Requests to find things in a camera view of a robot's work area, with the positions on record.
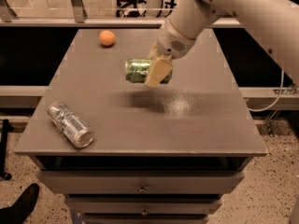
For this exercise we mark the black shoe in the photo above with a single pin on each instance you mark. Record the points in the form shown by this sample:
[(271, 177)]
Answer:
[(22, 208)]

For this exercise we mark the metal railing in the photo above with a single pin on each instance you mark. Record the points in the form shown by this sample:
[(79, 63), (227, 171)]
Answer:
[(81, 13)]

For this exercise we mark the silver redbull can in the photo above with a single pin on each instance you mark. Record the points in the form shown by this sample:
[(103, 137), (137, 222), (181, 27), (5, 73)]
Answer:
[(70, 125)]

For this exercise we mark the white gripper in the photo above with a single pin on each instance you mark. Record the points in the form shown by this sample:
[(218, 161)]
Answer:
[(172, 43)]

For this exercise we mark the black stand with wheel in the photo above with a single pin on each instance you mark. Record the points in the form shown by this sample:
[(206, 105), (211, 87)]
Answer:
[(6, 128)]

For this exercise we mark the orange ball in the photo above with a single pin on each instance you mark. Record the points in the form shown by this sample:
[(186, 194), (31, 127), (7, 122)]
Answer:
[(107, 38)]

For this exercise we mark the top drawer with knob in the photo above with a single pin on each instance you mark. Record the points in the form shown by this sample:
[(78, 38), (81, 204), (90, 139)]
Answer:
[(140, 182)]

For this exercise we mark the black office chair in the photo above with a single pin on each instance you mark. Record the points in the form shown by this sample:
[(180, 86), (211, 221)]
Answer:
[(130, 2)]

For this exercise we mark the grey drawer cabinet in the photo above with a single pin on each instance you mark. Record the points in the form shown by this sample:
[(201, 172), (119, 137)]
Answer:
[(197, 122)]

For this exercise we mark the green soda can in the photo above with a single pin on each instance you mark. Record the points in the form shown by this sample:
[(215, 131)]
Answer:
[(136, 70)]

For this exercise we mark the drawer with knob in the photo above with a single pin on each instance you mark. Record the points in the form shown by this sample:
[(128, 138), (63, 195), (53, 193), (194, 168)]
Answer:
[(166, 205), (140, 182)]

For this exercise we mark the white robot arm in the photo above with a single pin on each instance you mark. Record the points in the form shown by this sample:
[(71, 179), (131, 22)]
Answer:
[(274, 25)]

